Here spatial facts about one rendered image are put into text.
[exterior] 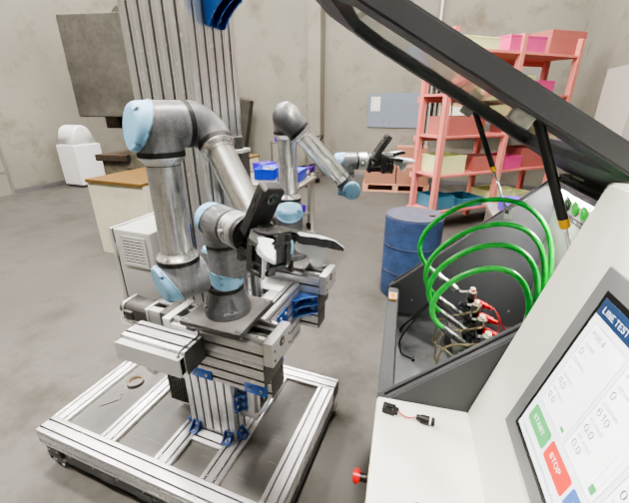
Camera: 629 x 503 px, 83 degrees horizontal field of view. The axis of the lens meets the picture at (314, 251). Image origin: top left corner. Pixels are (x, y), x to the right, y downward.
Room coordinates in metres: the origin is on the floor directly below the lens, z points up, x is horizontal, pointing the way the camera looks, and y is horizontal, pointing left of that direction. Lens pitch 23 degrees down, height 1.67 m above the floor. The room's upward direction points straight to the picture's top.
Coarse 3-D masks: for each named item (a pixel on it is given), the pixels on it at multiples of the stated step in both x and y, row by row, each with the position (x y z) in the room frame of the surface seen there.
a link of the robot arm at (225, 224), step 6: (228, 216) 0.67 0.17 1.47; (234, 216) 0.66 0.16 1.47; (240, 216) 0.66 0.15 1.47; (222, 222) 0.67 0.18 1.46; (228, 222) 0.65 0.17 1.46; (234, 222) 0.65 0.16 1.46; (222, 228) 0.66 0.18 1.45; (228, 228) 0.64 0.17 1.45; (222, 234) 0.66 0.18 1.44; (228, 234) 0.64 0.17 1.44; (222, 240) 0.66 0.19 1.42; (228, 240) 0.64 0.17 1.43
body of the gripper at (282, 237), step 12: (264, 228) 0.60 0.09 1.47; (276, 228) 0.61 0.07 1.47; (288, 228) 0.62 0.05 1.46; (240, 240) 0.64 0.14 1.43; (276, 240) 0.56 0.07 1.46; (288, 240) 0.59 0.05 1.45; (240, 252) 0.64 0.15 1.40; (252, 252) 0.58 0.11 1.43; (288, 252) 0.59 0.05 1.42; (276, 264) 0.58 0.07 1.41; (288, 264) 0.59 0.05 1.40
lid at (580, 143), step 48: (336, 0) 0.96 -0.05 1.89; (384, 0) 0.69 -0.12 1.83; (384, 48) 1.34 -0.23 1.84; (432, 48) 0.67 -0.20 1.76; (480, 48) 0.66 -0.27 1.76; (480, 96) 1.00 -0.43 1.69; (528, 96) 0.63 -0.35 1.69; (528, 144) 1.18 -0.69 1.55; (576, 144) 0.63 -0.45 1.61; (624, 144) 0.59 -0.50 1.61
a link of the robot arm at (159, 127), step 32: (128, 128) 0.88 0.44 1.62; (160, 128) 0.87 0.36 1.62; (192, 128) 0.93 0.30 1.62; (160, 160) 0.87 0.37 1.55; (160, 192) 0.88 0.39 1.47; (160, 224) 0.88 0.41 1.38; (160, 256) 0.89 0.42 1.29; (192, 256) 0.90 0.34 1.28; (160, 288) 0.88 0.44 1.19; (192, 288) 0.88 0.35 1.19
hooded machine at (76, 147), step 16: (64, 128) 7.82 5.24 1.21; (80, 128) 7.83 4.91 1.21; (64, 144) 7.72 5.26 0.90; (80, 144) 7.75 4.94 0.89; (96, 144) 8.06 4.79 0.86; (64, 160) 7.71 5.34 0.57; (80, 160) 7.63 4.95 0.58; (64, 176) 7.76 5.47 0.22; (80, 176) 7.58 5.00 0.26; (96, 176) 7.89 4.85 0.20
